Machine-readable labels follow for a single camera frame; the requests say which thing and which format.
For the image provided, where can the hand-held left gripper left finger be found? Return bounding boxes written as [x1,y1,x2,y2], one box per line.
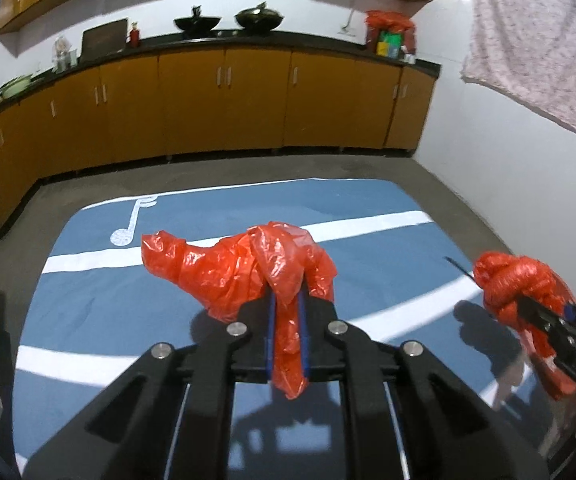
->
[23,292,275,480]

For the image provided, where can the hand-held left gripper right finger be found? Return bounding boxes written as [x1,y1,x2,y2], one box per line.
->
[297,290,551,480]

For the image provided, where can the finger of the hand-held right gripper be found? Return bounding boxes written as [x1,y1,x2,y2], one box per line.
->
[516,296,576,343]
[444,257,478,283]

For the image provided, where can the tightly red plastic bag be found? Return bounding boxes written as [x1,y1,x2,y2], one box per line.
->
[472,251,576,401]

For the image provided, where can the large red plastic bag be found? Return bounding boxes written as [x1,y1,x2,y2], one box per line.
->
[140,221,339,401]

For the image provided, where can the blue white striped mat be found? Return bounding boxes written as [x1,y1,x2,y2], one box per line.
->
[12,177,536,480]

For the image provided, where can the pink floral cloth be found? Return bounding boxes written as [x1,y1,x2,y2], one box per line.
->
[461,0,576,150]

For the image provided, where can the yellow lower kitchen cabinets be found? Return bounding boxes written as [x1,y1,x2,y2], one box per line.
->
[0,42,441,241]

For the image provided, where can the red bag with jars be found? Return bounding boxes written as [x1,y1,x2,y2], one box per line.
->
[365,10,417,58]

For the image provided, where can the black kitchen countertop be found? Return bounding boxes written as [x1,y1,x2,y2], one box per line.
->
[0,30,442,126]

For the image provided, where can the black wok with lid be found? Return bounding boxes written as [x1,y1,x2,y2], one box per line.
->
[234,2,286,31]

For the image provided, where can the dark cutting board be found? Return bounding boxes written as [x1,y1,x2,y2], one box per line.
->
[80,18,130,58]

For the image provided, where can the clear glass jar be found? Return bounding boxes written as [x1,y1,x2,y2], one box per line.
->
[51,36,72,74]

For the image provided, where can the green enamel pot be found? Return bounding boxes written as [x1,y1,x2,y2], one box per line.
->
[0,75,35,100]

